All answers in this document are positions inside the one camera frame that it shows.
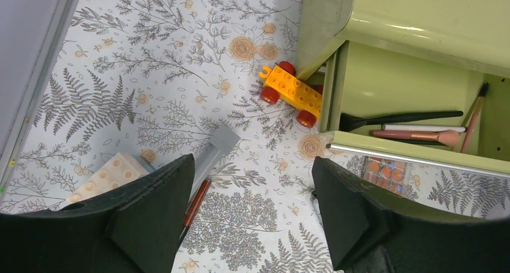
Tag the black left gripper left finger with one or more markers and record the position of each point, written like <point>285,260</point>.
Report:
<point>133,228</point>

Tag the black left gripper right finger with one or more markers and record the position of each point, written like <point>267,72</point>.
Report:
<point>371,229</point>

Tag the black makeup brush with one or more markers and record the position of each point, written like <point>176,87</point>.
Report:
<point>350,122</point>

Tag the pink rose gold brush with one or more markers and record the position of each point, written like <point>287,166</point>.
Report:
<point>449,138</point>

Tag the pink thin makeup brush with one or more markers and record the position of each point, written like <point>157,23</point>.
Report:
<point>475,115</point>

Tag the grey makeup tube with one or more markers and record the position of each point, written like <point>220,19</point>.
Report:
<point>222,142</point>

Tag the white cream tube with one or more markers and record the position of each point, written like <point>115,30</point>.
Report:
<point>315,205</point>

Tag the red brown eyeliner pencil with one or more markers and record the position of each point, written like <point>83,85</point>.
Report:
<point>193,208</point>

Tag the beige toy brick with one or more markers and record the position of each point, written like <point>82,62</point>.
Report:
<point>121,169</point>

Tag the yellow toy car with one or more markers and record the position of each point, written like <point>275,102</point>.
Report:
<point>279,83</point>

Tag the green drawer cabinet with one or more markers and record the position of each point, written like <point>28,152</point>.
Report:
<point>382,57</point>

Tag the aluminium frame rail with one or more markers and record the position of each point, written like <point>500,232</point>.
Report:
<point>32,34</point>

